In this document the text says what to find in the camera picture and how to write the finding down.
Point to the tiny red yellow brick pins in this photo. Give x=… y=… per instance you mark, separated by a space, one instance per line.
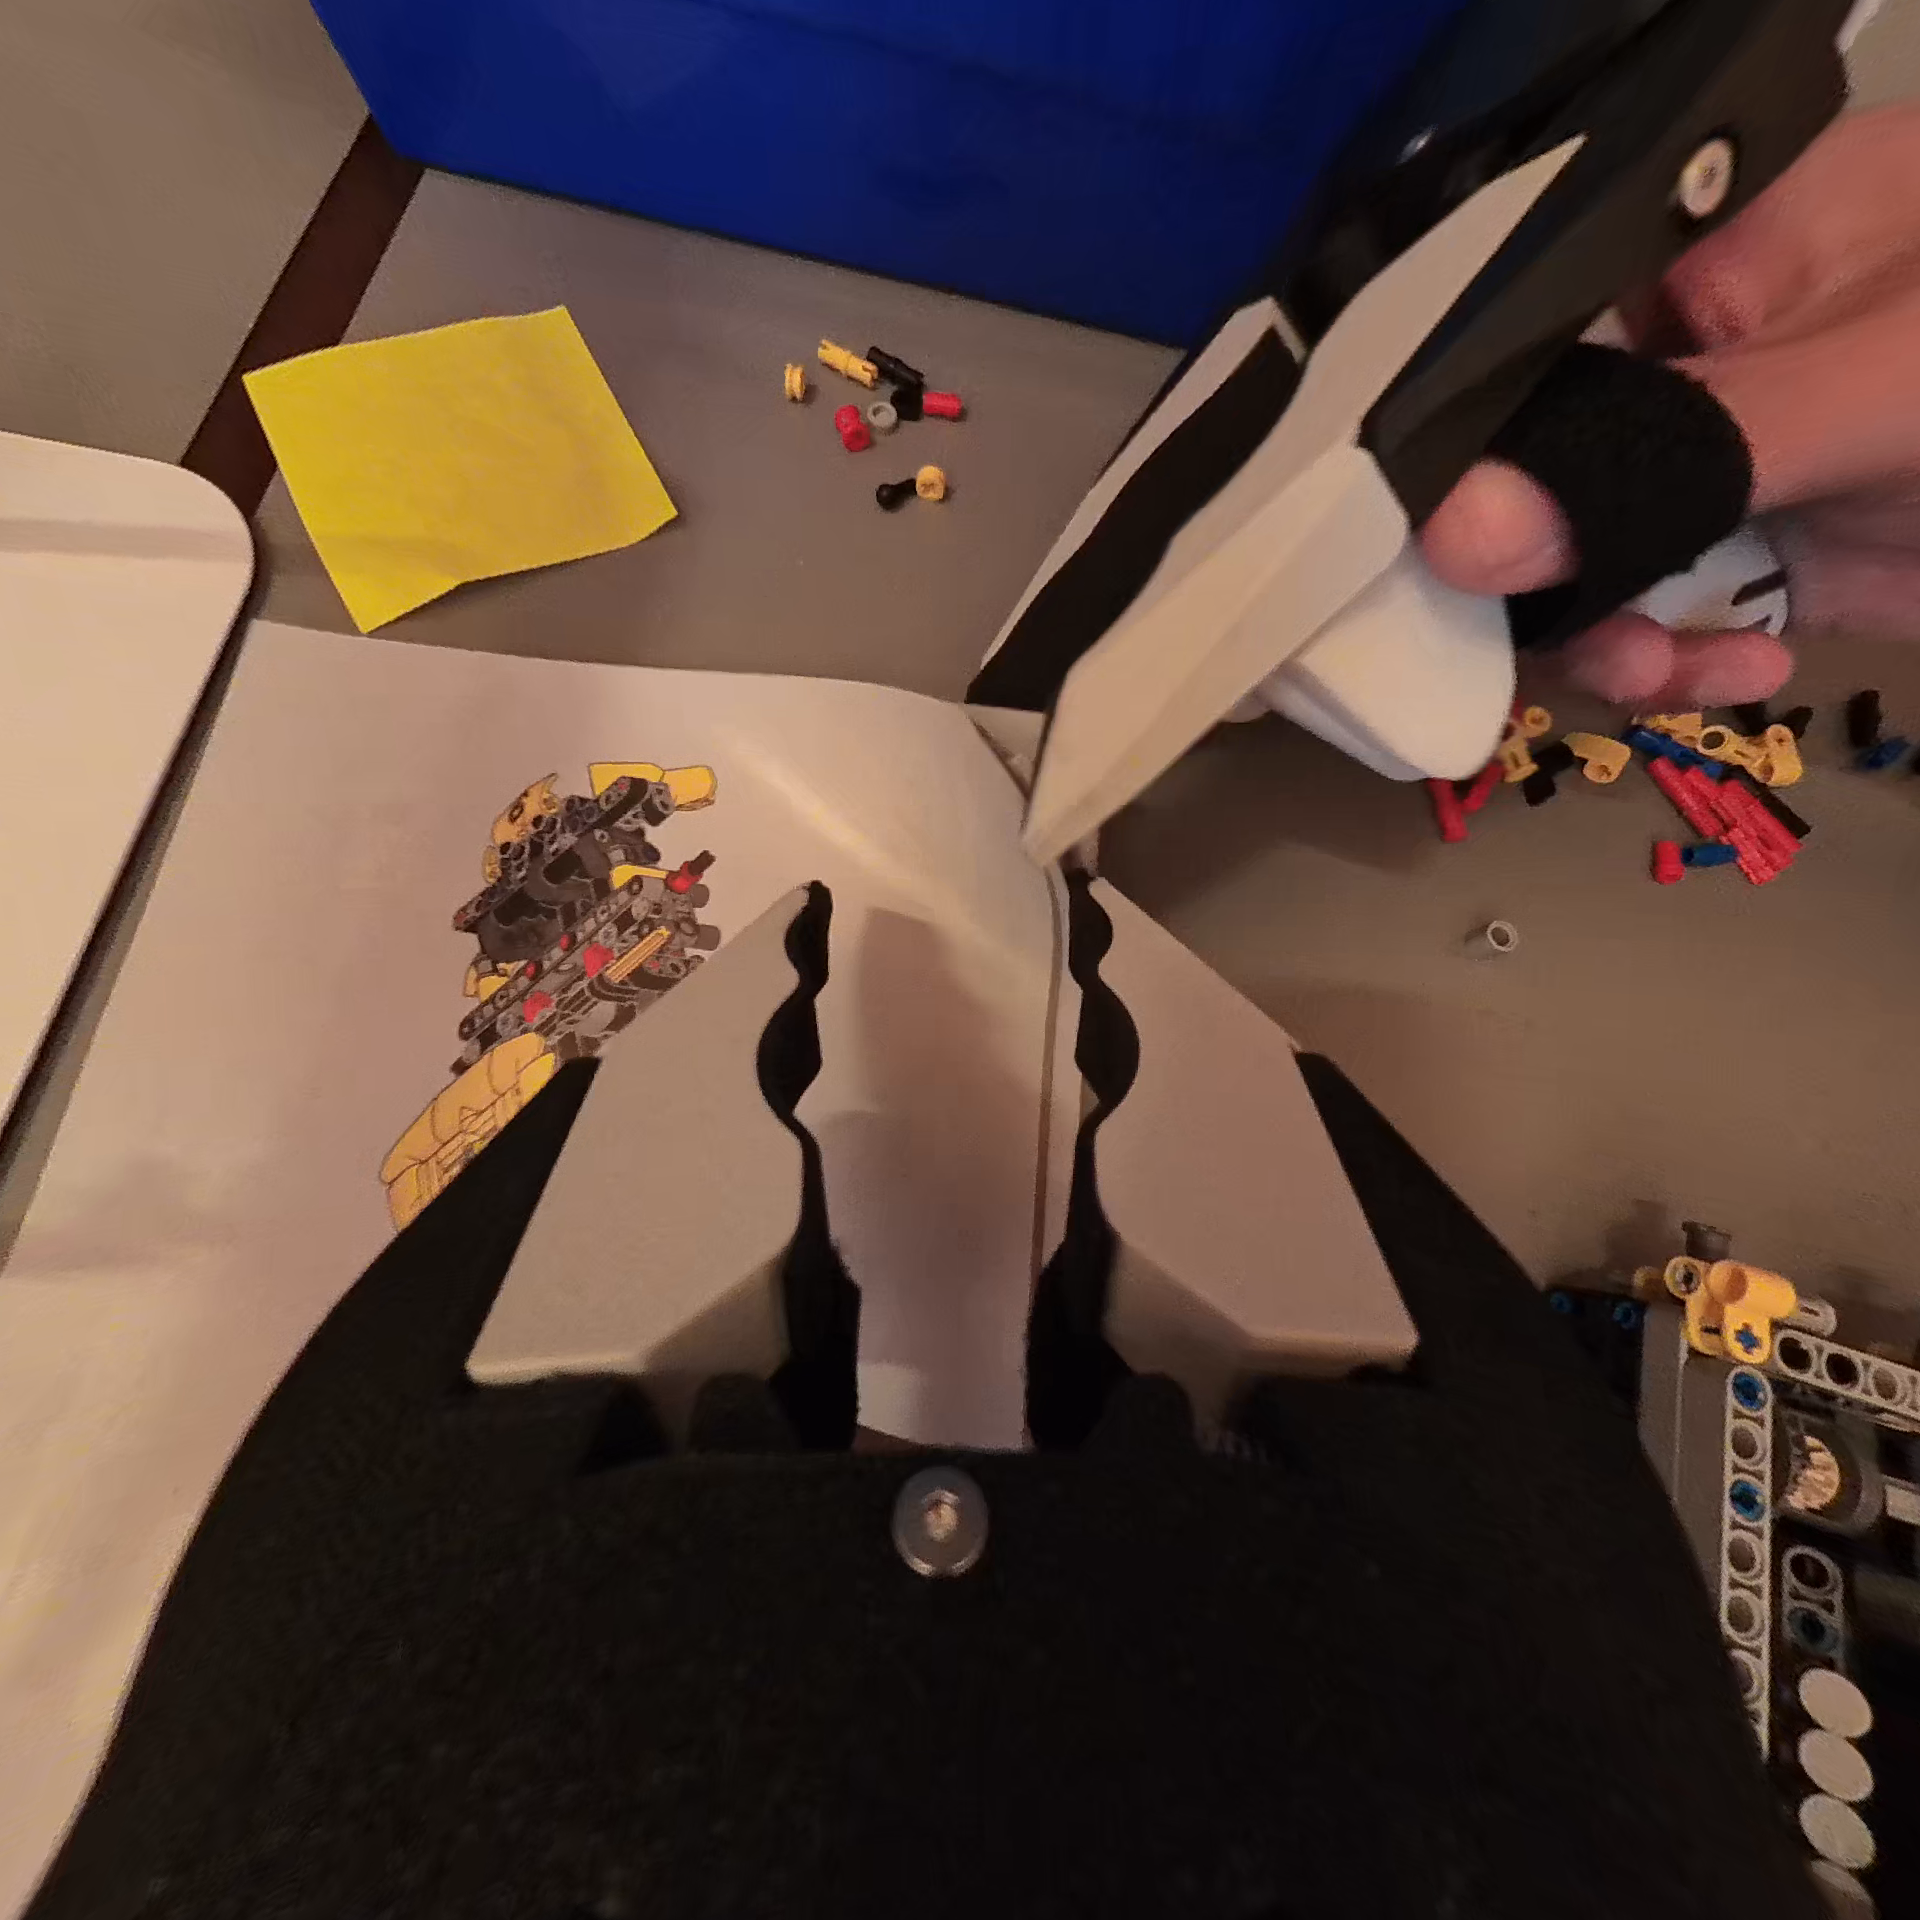
x=853 y=428

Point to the blue storage bin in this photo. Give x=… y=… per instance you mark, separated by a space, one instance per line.
x=751 y=119

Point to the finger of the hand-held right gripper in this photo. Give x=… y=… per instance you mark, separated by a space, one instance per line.
x=1200 y=630
x=1141 y=524

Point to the yellow sticky note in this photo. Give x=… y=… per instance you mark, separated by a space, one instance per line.
x=452 y=465

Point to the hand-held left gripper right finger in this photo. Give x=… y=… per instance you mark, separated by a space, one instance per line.
x=1244 y=1200

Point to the instruction booklet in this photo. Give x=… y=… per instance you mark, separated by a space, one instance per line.
x=375 y=721

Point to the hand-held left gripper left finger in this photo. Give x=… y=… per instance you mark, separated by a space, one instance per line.
x=646 y=1200

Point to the yellow black brick car model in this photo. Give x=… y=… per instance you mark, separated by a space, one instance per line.
x=1741 y=1483

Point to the red yellow blue brick pieces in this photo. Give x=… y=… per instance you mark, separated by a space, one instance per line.
x=1725 y=809

